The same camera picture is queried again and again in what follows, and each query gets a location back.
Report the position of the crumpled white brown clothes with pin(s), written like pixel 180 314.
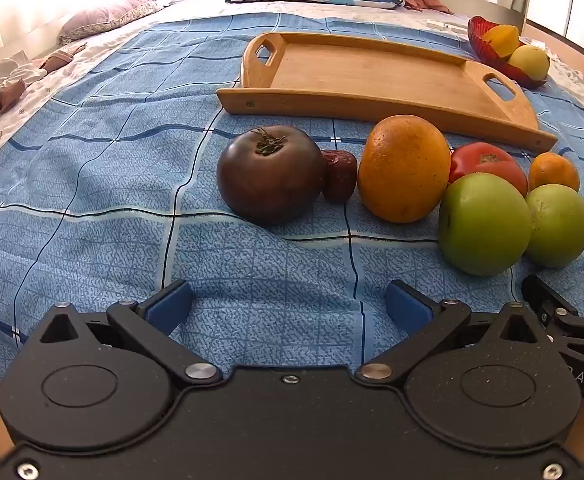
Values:
pixel 6 85

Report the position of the blue checked cloth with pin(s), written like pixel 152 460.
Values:
pixel 121 185

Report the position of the light bed sheet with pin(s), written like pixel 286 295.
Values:
pixel 206 7

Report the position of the large green apple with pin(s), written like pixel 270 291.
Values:
pixel 484 225

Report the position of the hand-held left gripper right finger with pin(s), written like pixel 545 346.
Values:
pixel 408 306

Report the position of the dried red date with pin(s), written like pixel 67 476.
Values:
pixel 341 176

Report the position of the purple floral pillow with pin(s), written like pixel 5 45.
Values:
pixel 111 15

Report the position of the red glass bowl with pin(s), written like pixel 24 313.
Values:
pixel 482 42

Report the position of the large orange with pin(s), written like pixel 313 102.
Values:
pixel 402 170

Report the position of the small orange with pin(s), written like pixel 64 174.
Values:
pixel 554 171

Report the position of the dark purple tomato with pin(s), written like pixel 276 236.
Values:
pixel 272 185

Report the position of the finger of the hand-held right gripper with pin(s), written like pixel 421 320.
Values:
pixel 547 300

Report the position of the yellow mango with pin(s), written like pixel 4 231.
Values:
pixel 529 62

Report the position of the small green apple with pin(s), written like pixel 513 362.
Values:
pixel 559 227

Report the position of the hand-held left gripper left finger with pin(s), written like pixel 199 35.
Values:
pixel 169 305

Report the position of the yellow starfruit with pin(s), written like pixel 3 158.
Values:
pixel 501 40

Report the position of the wooden tray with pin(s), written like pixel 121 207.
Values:
pixel 372 80

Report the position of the brown bed frame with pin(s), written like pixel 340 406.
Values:
pixel 562 25

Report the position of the red tomato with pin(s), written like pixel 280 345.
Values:
pixel 489 162

